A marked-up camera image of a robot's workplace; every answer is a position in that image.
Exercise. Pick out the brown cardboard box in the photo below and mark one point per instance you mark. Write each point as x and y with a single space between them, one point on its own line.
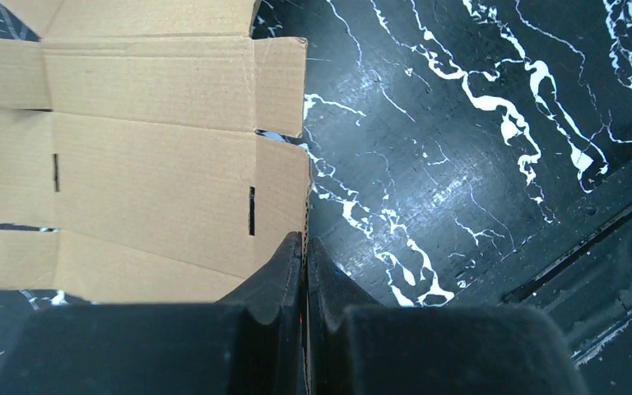
145 149

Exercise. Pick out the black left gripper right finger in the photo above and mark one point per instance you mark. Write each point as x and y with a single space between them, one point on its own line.
328 293

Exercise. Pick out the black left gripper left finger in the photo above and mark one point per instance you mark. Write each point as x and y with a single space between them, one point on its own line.
267 351

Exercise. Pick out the black table edge rail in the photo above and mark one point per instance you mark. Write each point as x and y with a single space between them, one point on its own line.
587 291

